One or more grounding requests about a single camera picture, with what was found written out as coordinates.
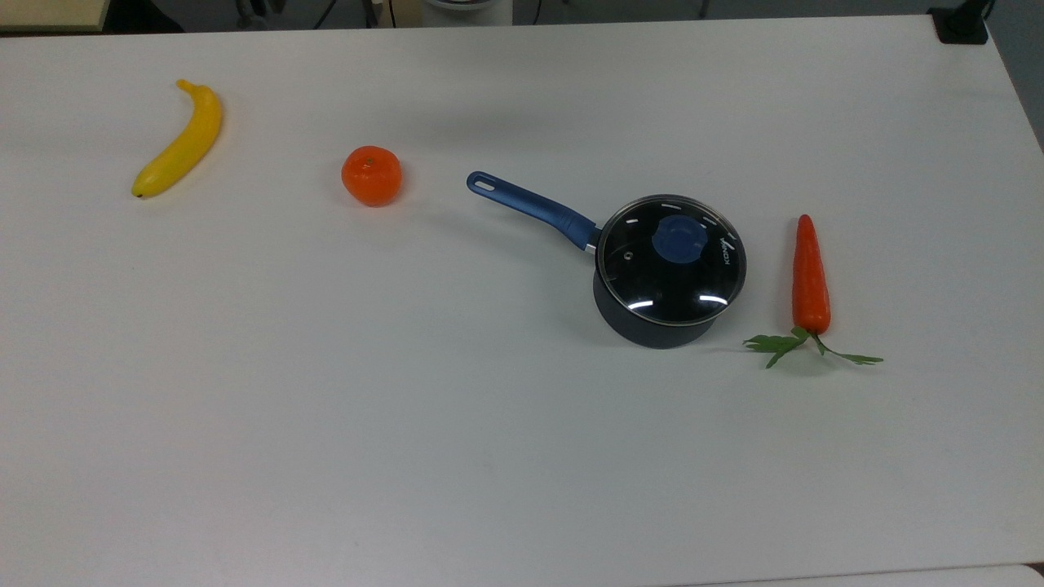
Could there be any orange carrot with green leaves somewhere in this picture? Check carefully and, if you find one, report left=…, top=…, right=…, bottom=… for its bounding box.
left=742, top=214, right=885, bottom=370

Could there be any beige wooden board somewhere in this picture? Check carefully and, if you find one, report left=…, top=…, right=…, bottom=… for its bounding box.
left=0, top=0, right=112, bottom=33

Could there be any orange tangerine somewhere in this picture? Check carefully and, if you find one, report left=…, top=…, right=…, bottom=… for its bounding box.
left=341, top=145, right=404, bottom=208

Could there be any glass lid with blue knob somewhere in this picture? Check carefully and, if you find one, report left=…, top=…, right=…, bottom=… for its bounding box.
left=595, top=193, right=748, bottom=328

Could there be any dark blue saucepan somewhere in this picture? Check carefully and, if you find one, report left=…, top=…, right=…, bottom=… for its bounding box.
left=466, top=170, right=737, bottom=350

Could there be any yellow banana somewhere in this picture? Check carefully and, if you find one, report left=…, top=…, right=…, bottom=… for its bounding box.
left=131, top=79, right=223, bottom=200

